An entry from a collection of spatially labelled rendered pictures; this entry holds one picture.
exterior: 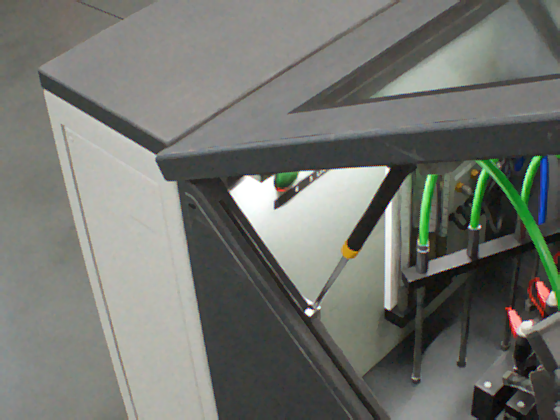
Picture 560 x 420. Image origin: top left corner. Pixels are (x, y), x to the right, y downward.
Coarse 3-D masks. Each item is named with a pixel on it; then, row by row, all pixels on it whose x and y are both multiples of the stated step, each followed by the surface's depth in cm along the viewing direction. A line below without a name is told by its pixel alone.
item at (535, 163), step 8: (536, 160) 152; (528, 168) 155; (536, 168) 154; (528, 176) 155; (528, 184) 156; (528, 192) 158; (528, 200) 159; (520, 224) 162; (520, 232) 163; (520, 240) 164
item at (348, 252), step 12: (396, 168) 98; (408, 168) 97; (384, 180) 101; (396, 180) 99; (384, 192) 102; (372, 204) 104; (384, 204) 103; (372, 216) 106; (360, 228) 108; (372, 228) 108; (348, 240) 112; (360, 240) 110; (348, 252) 113; (336, 276) 119; (324, 288) 122; (312, 312) 126
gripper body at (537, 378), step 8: (528, 376) 123; (536, 376) 121; (544, 376) 121; (536, 384) 121; (544, 384) 121; (552, 384) 121; (536, 392) 121; (544, 392) 121; (552, 392) 121; (536, 400) 121; (544, 400) 121; (552, 400) 121; (544, 408) 121; (552, 408) 121; (544, 416) 121; (552, 416) 121
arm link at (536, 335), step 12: (540, 324) 114; (552, 324) 110; (528, 336) 113; (540, 336) 111; (552, 336) 110; (540, 348) 112; (552, 348) 109; (540, 360) 113; (552, 360) 111; (552, 372) 112
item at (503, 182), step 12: (492, 168) 128; (432, 180) 146; (504, 180) 127; (432, 192) 149; (504, 192) 126; (516, 192) 126; (516, 204) 125; (420, 216) 153; (528, 216) 124; (420, 228) 155; (528, 228) 124; (420, 240) 156; (540, 240) 123; (540, 252) 123; (552, 264) 122; (552, 276) 122; (552, 288) 122
